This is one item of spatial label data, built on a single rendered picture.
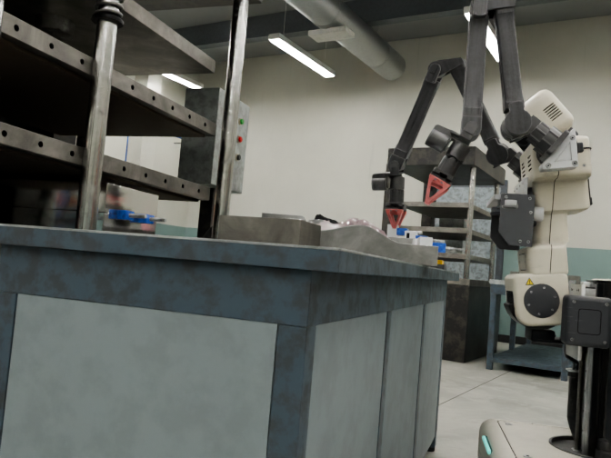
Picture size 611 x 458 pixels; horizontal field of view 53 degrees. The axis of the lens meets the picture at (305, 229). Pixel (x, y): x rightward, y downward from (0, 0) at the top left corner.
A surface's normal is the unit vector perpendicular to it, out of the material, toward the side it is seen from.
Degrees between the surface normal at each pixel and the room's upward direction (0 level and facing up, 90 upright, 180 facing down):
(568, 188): 90
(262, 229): 90
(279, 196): 90
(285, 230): 90
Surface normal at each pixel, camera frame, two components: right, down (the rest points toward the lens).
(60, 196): -0.32, -0.08
